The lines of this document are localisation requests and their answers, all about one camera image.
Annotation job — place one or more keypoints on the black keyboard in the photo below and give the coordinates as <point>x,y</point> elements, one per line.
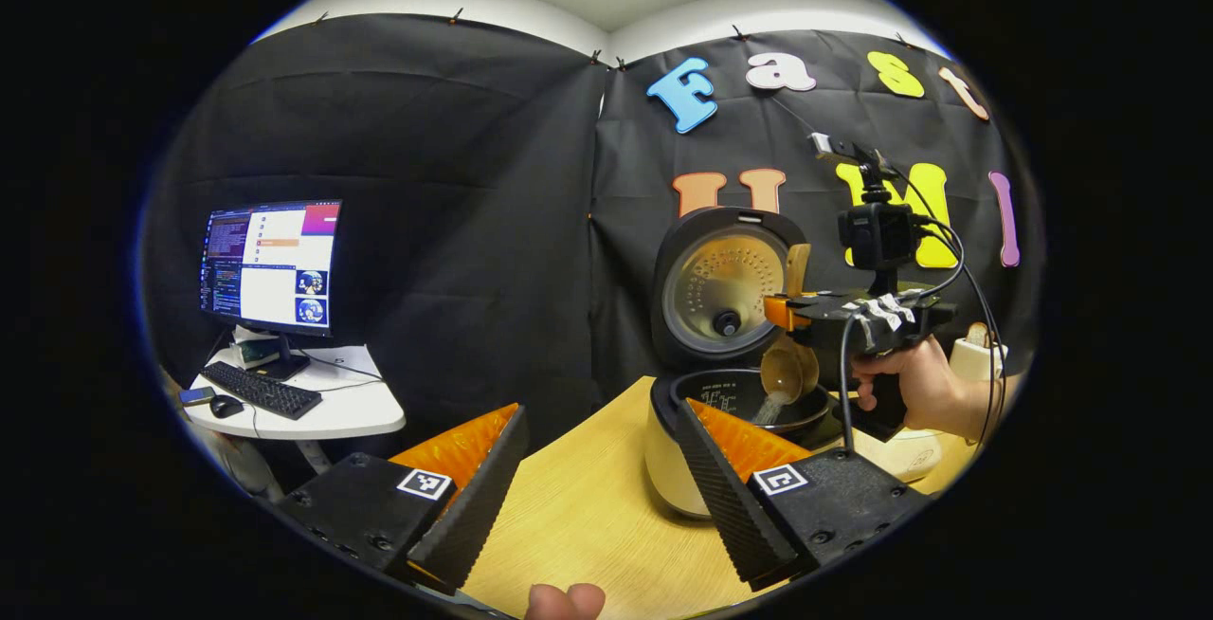
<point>261,391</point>

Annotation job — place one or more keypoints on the wooden spoon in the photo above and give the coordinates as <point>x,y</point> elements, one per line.
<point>791,369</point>

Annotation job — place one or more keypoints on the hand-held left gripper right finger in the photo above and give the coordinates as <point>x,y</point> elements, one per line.
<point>725,497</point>

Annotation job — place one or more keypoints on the computer monitor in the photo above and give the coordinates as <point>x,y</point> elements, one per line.
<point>270,269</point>

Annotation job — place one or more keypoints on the white side table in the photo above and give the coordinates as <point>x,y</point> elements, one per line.
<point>351,407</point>

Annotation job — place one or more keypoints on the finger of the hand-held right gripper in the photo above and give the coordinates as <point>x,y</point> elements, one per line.
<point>782,312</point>

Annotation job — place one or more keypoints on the black backdrop cloth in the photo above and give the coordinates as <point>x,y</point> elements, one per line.
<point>426,222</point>

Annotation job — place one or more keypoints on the white toaster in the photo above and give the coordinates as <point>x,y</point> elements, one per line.
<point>971,361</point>

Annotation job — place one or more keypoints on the black silver rice cooker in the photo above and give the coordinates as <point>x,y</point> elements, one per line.
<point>663,459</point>

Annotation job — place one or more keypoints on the black computer mouse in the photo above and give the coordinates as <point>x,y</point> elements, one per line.
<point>226,407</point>

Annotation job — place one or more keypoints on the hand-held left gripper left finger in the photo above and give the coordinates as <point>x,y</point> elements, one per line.
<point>479,506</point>

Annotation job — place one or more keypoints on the smartphone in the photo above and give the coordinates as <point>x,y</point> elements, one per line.
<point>196,396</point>

